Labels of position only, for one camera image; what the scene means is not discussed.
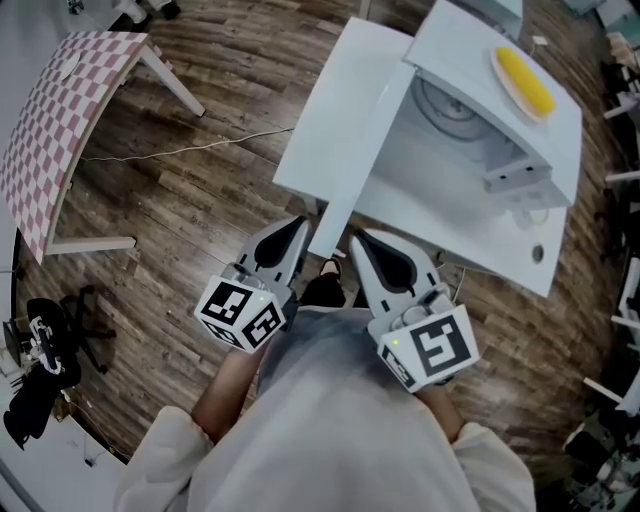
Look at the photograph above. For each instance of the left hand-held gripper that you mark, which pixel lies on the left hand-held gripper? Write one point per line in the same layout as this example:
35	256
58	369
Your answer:
250	310

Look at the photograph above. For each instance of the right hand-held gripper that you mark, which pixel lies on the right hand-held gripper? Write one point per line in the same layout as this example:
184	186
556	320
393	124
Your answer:
430	350

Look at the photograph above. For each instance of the person's left forearm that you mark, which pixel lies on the person's left forearm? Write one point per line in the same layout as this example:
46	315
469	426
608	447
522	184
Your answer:
225	395

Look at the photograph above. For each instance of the person's right forearm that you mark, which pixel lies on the person's right forearm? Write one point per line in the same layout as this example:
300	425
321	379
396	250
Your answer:
440	410

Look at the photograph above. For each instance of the grey plate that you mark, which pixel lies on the grey plate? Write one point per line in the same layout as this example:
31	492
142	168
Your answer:
450	117

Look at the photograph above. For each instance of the white microwave oven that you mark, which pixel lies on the white microwave oven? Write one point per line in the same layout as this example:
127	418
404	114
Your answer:
450	45

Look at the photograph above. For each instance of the person's black trousers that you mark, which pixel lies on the person's black trousers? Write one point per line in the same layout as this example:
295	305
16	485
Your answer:
325	292

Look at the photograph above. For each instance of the person's light shirt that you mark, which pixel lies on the person's light shirt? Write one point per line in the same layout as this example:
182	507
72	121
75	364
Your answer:
325	425

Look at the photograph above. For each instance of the black office chair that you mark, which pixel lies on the black office chair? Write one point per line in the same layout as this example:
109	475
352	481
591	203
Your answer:
50	310

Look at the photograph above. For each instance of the white table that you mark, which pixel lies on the white table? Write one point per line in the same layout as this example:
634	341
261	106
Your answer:
340	100

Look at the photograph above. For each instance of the beige round plate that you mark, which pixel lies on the beige round plate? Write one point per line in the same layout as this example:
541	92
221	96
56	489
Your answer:
510	97

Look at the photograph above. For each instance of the pink checkered table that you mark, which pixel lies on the pink checkered table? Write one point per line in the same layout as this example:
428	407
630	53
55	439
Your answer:
60	125

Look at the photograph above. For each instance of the yellow corn cob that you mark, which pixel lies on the yellow corn cob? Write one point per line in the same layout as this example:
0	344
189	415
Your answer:
525	80

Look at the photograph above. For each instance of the small white disc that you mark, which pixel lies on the small white disc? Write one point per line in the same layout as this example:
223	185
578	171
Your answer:
70	67

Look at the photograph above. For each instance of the small white floor adapter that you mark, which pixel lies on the small white floor adapter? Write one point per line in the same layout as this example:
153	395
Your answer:
540	40

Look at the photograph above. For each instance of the pale background table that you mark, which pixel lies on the pale background table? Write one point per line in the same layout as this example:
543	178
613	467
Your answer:
505	7

